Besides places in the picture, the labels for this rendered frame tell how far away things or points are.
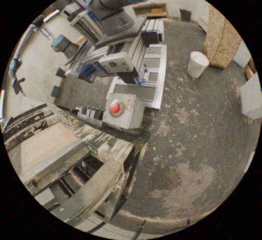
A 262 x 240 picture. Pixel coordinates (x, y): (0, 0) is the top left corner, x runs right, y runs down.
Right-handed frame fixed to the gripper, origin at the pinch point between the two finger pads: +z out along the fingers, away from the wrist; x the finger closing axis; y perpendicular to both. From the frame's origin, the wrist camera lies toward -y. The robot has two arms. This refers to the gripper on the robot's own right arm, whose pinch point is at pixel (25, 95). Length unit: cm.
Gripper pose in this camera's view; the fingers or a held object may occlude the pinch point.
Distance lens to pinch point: 95.8
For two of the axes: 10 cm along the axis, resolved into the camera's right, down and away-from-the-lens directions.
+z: 1.9, 6.3, 7.5
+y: -4.0, 7.5, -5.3
